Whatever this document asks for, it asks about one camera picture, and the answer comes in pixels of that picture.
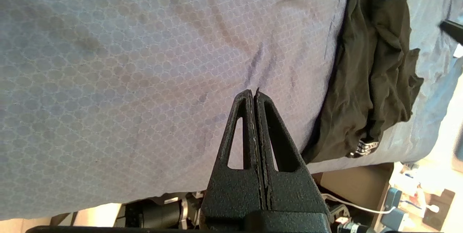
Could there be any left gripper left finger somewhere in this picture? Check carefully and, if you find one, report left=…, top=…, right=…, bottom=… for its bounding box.
left=200, top=89, right=267, bottom=230

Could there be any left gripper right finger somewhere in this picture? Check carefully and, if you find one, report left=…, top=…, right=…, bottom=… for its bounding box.
left=254, top=88, right=331, bottom=232

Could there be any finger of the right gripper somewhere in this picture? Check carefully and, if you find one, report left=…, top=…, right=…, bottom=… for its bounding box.
left=440, top=20, right=463, bottom=45

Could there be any black moon print T-shirt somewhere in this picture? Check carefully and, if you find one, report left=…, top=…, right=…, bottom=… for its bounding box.
left=302, top=0, right=424, bottom=164

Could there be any brown cardboard box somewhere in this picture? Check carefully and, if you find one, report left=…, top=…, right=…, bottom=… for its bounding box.
left=313, top=163, right=395, bottom=223

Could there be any white and black robot chassis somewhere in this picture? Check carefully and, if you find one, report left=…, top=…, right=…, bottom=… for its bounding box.
left=51, top=190, right=377, bottom=233

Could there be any blue bed sheet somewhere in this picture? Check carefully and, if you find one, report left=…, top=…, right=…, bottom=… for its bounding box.
left=0, top=0, right=463, bottom=221

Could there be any thin white cable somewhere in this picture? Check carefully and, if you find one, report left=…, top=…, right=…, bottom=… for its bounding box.
left=320, top=193, right=398, bottom=215

